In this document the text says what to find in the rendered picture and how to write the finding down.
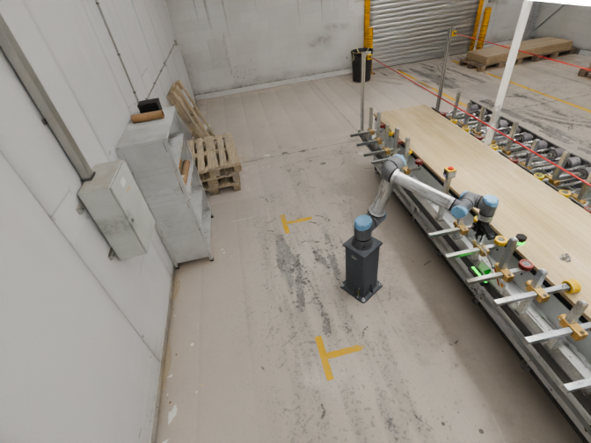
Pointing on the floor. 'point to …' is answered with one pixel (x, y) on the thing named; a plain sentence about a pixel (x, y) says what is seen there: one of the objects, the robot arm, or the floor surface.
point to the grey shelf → (169, 185)
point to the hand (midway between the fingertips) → (478, 243)
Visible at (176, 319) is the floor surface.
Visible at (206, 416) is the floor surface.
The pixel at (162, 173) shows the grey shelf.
